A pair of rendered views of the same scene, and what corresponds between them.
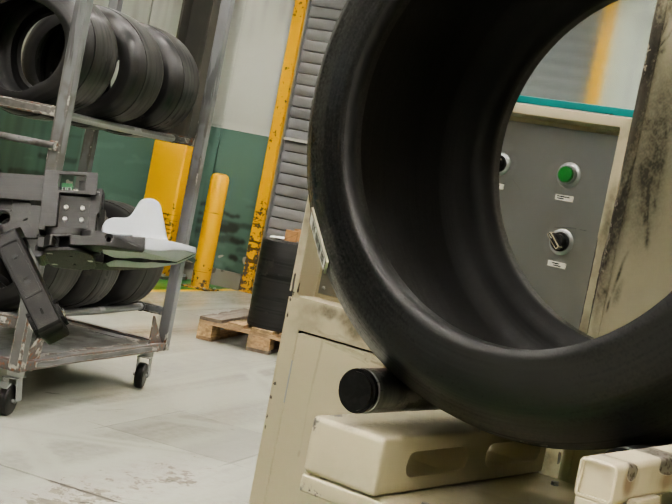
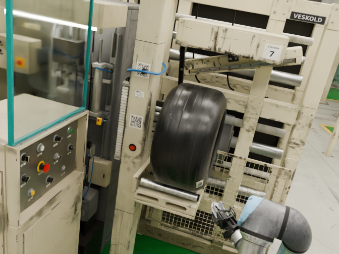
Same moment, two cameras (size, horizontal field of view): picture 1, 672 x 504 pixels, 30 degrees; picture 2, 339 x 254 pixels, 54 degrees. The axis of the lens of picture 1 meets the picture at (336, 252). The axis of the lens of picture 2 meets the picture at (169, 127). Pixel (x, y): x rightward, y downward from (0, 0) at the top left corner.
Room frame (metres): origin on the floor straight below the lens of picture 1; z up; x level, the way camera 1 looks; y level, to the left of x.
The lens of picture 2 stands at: (2.05, 1.29, 1.88)
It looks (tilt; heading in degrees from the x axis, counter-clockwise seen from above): 21 degrees down; 246
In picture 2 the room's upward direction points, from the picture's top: 10 degrees clockwise
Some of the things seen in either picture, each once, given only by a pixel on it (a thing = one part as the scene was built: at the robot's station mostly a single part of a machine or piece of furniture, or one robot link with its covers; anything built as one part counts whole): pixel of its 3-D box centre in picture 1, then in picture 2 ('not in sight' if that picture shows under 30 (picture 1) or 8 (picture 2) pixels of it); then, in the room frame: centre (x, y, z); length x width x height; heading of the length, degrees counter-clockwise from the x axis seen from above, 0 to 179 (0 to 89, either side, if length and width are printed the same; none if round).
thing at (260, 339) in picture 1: (294, 287); not in sight; (8.17, 0.22, 0.38); 1.20 x 0.80 x 0.76; 167
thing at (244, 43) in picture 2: not in sight; (231, 40); (1.00, -0.43, 1.71); 0.61 x 0.25 x 0.15; 144
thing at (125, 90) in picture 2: not in sight; (123, 121); (1.58, -0.42, 1.19); 0.05 x 0.04 x 0.48; 54
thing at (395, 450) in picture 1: (437, 446); (166, 198); (1.36, -0.15, 0.83); 0.36 x 0.09 x 0.06; 144
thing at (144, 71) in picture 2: not in sight; (147, 67); (1.50, -0.40, 1.51); 0.19 x 0.19 x 0.06; 54
